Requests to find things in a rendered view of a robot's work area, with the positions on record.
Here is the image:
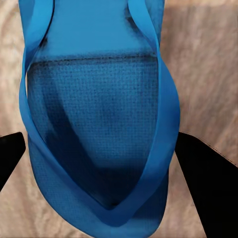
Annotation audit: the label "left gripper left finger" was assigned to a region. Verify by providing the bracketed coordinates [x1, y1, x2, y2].
[0, 132, 26, 191]

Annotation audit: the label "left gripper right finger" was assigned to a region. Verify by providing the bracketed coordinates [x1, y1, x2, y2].
[174, 132, 238, 238]

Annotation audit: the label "sandal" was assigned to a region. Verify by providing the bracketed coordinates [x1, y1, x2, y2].
[19, 0, 180, 238]

